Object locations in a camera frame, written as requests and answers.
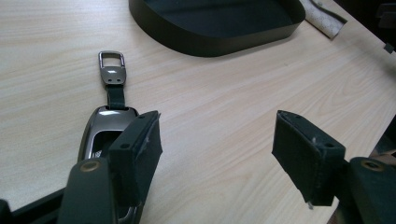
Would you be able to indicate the black key rack with tray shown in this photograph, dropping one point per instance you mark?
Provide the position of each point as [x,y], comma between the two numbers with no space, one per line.
[218,37]

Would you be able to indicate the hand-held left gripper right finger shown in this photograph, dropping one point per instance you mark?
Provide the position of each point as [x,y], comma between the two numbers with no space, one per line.
[306,161]

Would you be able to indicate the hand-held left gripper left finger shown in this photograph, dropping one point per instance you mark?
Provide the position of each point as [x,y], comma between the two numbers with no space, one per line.
[135,161]

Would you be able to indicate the grey tape piece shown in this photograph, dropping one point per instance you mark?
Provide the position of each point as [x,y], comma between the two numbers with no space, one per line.
[389,48]

